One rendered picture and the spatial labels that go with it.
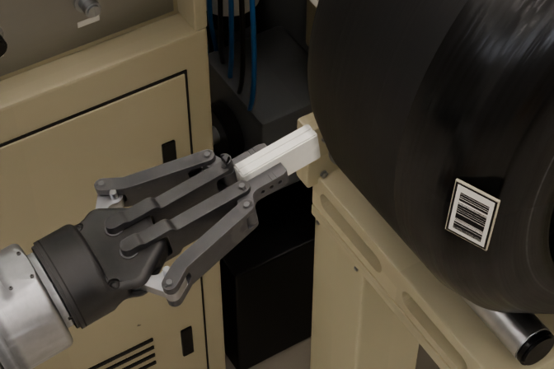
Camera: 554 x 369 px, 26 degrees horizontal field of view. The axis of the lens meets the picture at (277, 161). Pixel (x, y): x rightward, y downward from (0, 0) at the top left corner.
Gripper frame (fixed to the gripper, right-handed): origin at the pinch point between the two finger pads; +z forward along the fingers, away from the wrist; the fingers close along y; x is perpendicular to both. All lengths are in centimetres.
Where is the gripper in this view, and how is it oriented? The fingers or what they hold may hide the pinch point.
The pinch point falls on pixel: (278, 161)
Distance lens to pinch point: 95.6
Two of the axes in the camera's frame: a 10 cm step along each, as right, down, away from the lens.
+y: -5.2, -6.3, 5.8
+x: 1.2, 6.1, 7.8
